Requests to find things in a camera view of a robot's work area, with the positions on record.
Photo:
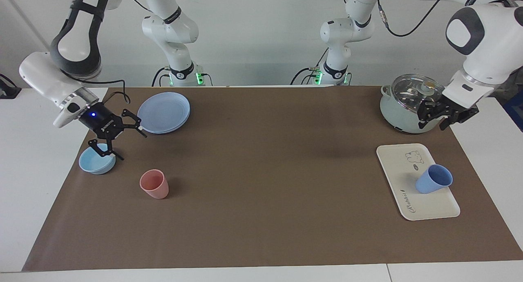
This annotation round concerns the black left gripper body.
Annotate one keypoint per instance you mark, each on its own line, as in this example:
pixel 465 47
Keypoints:
pixel 463 114

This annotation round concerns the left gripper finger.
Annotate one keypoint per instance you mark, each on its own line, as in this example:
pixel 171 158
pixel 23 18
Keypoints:
pixel 427 110
pixel 449 120

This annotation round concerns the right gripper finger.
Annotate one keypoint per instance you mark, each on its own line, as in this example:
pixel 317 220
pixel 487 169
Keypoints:
pixel 104 149
pixel 137 124

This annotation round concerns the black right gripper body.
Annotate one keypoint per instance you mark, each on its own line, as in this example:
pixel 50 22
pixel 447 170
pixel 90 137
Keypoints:
pixel 102 122

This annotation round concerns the blue ribbed cup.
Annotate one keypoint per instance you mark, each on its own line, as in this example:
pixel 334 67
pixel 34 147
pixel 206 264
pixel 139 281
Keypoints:
pixel 433 180

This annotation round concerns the pink cup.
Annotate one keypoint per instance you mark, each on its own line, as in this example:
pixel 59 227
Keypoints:
pixel 154 186

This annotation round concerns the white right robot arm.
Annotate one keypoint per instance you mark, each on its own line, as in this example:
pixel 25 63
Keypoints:
pixel 41 77

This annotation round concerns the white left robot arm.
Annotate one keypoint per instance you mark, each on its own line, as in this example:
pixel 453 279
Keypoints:
pixel 486 57

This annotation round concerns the cream tray with bear print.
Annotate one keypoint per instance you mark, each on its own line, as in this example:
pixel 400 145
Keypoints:
pixel 402 180

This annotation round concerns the light blue bowl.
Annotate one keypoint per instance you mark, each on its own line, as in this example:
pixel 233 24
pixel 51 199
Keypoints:
pixel 93 164

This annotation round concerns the glass pot lid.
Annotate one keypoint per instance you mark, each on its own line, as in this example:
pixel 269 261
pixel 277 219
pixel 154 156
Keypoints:
pixel 408 92

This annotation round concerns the blue plate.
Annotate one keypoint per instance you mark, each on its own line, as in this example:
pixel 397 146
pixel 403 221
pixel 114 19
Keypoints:
pixel 163 112

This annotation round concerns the pale green cooking pot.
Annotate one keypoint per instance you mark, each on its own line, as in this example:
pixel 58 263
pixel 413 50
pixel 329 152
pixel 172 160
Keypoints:
pixel 398 118

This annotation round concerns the blue crate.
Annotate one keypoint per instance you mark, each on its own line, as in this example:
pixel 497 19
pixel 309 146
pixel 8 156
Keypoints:
pixel 515 110

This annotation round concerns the brown table mat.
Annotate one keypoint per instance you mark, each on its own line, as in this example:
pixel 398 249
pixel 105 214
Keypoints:
pixel 265 192

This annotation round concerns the black clamp mount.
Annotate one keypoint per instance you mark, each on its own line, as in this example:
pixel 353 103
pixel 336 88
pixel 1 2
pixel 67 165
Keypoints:
pixel 8 90

